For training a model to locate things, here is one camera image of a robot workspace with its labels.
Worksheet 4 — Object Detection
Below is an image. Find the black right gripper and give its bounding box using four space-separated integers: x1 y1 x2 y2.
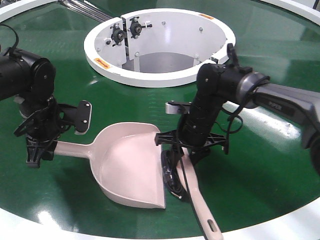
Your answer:
154 127 229 167

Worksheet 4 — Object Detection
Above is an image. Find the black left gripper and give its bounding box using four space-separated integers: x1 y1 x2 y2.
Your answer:
14 96 77 168

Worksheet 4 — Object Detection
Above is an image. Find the black cable bundle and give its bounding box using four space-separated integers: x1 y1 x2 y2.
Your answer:
160 149 188 200

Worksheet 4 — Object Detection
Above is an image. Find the pink plastic dustpan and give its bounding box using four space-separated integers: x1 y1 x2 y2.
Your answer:
54 122 166 209

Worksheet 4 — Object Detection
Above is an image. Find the pink hand broom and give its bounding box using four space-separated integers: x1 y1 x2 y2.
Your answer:
176 147 224 240

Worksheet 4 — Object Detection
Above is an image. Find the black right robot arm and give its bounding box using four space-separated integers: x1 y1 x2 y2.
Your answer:
155 44 320 171

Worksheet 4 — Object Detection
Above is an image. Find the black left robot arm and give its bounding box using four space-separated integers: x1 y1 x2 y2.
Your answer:
0 35 77 168

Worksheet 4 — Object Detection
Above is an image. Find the green conveyor belt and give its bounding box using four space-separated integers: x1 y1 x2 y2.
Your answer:
0 0 320 240

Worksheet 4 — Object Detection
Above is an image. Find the steel conveyor rollers left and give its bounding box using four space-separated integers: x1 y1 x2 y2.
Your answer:
58 0 113 23

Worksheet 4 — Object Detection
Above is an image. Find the white outer conveyor rim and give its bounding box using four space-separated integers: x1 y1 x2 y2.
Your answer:
0 0 320 240

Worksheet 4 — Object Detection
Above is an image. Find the black bearing block left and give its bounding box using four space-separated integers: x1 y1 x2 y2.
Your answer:
111 23 125 47

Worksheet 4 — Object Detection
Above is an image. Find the black bearing block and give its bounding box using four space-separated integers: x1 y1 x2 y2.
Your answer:
111 23 125 47
129 16 153 39

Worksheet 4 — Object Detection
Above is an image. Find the black bearing block right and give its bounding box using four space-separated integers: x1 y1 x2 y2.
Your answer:
129 16 153 39

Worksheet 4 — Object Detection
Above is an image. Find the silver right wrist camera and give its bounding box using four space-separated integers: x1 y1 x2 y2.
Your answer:
165 100 192 115

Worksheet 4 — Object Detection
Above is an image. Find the white inner conveyor ring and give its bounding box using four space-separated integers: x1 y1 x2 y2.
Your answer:
83 8 237 89

